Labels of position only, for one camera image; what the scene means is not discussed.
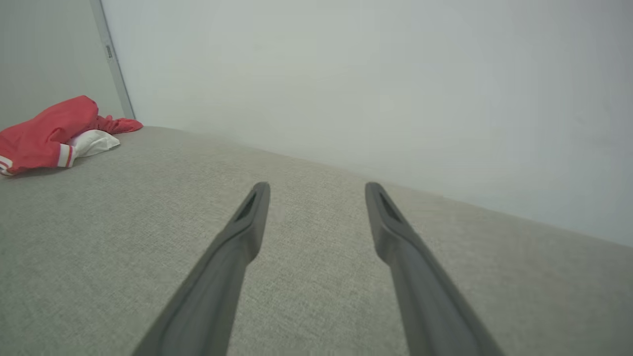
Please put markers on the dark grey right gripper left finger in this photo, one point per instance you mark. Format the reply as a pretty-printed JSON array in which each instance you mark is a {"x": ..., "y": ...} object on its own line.
[{"x": 217, "y": 277}]

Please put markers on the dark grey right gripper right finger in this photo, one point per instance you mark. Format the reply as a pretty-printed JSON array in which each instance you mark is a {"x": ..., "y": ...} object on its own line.
[{"x": 420, "y": 291}]

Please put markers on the red garment with white sleeves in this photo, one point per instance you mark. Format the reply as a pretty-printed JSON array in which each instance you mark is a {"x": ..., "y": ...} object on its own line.
[{"x": 39, "y": 133}]

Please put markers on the grey metal frame bar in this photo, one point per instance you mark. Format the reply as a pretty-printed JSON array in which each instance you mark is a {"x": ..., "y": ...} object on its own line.
[{"x": 113, "y": 62}]

